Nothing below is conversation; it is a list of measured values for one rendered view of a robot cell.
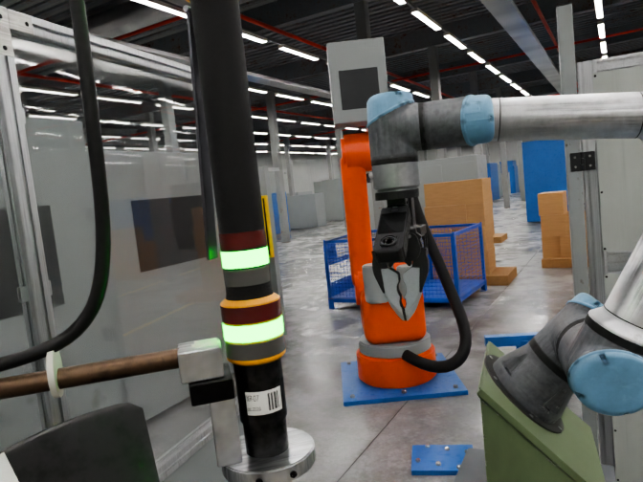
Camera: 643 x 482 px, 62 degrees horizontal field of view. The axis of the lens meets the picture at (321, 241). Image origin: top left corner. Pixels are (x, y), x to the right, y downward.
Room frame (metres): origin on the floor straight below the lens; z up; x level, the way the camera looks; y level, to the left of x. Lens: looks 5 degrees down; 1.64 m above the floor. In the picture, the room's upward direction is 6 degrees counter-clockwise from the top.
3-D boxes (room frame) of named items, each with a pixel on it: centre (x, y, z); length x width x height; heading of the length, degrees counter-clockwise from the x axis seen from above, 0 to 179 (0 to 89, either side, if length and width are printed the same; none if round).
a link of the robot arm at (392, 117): (0.87, -0.13, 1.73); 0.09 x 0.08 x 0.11; 76
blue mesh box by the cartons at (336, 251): (7.67, -0.68, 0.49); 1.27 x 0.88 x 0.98; 151
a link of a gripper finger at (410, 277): (0.87, -0.14, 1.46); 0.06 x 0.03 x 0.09; 160
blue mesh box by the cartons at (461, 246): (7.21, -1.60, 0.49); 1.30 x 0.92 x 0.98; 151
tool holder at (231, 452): (0.38, 0.07, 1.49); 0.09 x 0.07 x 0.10; 104
